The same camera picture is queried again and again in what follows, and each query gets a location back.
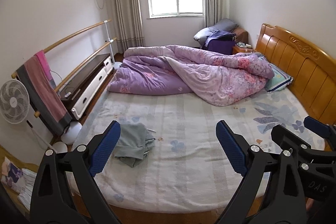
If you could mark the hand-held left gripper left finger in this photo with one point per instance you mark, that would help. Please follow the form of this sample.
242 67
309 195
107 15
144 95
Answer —
105 150

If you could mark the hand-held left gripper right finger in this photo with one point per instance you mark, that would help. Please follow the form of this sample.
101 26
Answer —
231 150

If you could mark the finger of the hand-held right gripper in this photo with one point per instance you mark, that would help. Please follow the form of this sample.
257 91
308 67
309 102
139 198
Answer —
288 138
316 126

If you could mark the grey zip hoodie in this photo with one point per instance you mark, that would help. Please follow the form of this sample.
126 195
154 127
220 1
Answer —
134 145

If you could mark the clothes pile on floor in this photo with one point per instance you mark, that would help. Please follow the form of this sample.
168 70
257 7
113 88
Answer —
6 195

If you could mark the white dome stand base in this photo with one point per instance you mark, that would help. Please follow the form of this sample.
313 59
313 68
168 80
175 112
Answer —
59 148
71 132

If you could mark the bed with floral sheet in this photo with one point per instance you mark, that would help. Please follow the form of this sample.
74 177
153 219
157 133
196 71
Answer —
183 119

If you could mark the blue striped pillow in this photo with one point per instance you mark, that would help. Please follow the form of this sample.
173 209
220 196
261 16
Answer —
279 78

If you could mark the wooden bed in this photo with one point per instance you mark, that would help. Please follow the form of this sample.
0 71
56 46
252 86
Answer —
296 69

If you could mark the small remote control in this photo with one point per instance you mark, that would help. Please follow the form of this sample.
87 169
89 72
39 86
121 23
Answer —
67 95

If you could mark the dark topped white cabinet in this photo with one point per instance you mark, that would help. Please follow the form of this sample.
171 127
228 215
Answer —
89 82

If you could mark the pink towel with grey border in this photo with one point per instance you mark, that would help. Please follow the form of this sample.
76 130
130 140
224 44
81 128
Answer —
47 98

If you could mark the purple floral quilt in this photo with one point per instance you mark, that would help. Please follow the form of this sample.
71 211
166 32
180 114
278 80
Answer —
210 74

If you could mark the white folded cloth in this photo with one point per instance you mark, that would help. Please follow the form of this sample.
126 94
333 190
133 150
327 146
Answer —
27 187

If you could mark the purple floral folded cloth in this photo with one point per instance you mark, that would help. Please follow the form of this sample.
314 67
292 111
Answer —
13 174

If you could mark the wooden nightstand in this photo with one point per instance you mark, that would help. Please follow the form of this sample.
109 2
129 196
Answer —
239 50

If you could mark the tissue pack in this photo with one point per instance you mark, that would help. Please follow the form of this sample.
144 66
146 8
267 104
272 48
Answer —
242 45

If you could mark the white standing fan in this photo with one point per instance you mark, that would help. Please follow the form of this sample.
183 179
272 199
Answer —
13 100

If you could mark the bright pink towel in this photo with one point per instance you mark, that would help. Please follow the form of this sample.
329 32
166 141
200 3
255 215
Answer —
43 64

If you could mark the brown chair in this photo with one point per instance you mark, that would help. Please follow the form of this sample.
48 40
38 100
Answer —
241 33

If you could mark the grey blue pillow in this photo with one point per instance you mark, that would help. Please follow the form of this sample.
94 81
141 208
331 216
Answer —
225 24

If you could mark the wooden barre rail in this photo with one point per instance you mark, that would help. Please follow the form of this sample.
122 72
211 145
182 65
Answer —
86 57
78 33

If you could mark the white barre post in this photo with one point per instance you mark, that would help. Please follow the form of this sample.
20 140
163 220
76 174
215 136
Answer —
108 37

